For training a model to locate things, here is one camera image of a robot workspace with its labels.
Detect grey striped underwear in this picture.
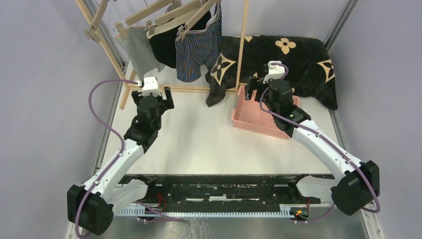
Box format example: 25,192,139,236
115,26,165,78

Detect black underwear beige waistband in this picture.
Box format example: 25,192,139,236
146,5,215,69

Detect beige clip hanger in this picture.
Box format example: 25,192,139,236
84,0,109,43
146,0,202,34
112,0,172,38
176,0,220,41

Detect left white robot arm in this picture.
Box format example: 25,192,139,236
67,87,174,236

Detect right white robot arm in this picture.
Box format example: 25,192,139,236
245,77,381,216

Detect empty beige clip hanger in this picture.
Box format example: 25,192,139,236
84,0,109,43

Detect pink plastic basket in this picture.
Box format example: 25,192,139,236
232,86,290,139

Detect black floral blanket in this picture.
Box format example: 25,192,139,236
206,35,338,111

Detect navy striped boxer shorts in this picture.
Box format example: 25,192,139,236
175,1,222,83

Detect wooden clothes rack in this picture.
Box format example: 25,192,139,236
75,0,249,110

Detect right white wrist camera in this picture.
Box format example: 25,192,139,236
263,61,286,84

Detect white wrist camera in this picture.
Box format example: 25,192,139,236
263,61,286,84
142,76,161,97

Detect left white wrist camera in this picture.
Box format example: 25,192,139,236
142,76,161,97

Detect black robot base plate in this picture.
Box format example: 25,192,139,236
118,174,322,218

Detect aluminium frame rail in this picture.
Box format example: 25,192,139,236
324,0,359,51

